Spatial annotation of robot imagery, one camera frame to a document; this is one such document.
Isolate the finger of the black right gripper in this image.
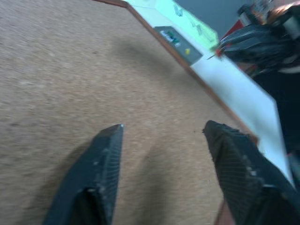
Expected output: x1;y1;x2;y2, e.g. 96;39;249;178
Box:
222;44;295;64
219;23;285;47

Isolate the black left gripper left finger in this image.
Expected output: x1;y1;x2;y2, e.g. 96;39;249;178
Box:
43;123;124;225

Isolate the cork board with wooden frame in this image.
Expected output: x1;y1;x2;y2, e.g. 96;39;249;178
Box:
0;0;260;225

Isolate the clear plastic box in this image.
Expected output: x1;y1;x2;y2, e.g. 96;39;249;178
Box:
123;0;180;28

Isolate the green pushpin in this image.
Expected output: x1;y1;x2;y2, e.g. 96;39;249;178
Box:
170;32;180;46

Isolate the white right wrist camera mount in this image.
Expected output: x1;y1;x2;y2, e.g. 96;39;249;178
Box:
285;13;300;39

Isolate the red pushpin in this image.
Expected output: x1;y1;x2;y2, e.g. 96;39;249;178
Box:
206;48;223;60

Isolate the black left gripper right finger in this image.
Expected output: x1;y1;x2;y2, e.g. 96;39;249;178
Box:
202;120;300;225

